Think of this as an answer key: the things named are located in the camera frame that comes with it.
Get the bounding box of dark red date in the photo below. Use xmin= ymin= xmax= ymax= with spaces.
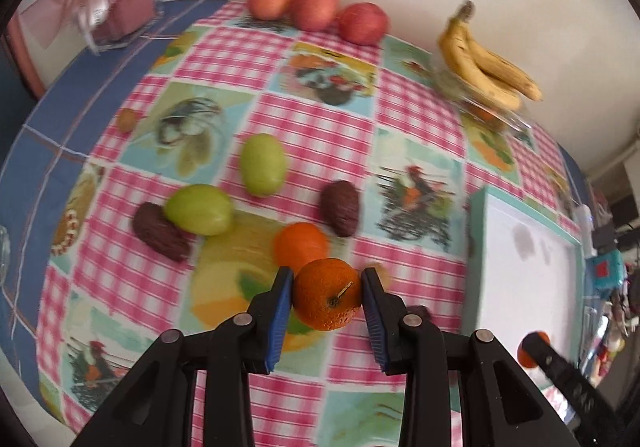
xmin=131 ymin=202 xmax=191 ymax=263
xmin=319 ymin=180 xmax=360 ymax=238

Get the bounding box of orange mandarin with stem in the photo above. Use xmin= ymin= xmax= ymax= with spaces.
xmin=292 ymin=259 xmax=362 ymax=331

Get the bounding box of green fruit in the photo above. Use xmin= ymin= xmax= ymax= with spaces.
xmin=163 ymin=184 xmax=234 ymax=237
xmin=240 ymin=134 xmax=288 ymax=198

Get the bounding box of small brown longan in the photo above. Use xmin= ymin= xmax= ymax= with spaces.
xmin=116 ymin=108 xmax=139 ymax=134

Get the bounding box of brown round kiwi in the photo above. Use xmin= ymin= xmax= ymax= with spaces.
xmin=371 ymin=263 xmax=393 ymax=292

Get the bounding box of white tray teal rim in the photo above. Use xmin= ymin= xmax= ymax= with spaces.
xmin=460 ymin=186 xmax=585 ymax=363

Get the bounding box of blue plaid tablecloth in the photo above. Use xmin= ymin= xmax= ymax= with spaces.
xmin=1 ymin=0 xmax=224 ymax=397

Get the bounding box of pink checkered fruit tablecloth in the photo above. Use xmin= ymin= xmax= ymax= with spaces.
xmin=37 ymin=3 xmax=577 ymax=430

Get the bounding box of clear plastic fruit container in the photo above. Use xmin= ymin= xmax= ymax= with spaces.
xmin=430 ymin=56 xmax=533 ymax=134

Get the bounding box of yellow banana bunch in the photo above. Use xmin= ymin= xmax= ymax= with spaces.
xmin=437 ymin=0 xmax=542 ymax=111

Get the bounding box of right red apple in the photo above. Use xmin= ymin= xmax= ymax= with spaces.
xmin=337 ymin=3 xmax=390 ymax=46

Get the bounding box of red apple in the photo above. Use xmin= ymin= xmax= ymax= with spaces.
xmin=337 ymin=3 xmax=390 ymax=46
xmin=288 ymin=0 xmax=340 ymax=32
xmin=246 ymin=0 xmax=291 ymax=21

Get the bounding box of glass vase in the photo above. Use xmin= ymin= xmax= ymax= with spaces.
xmin=75 ymin=0 xmax=163 ymax=55

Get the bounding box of left red apple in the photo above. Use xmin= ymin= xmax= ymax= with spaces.
xmin=246 ymin=0 xmax=291 ymax=21

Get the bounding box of middle red apple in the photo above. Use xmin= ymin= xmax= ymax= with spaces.
xmin=288 ymin=0 xmax=340 ymax=32

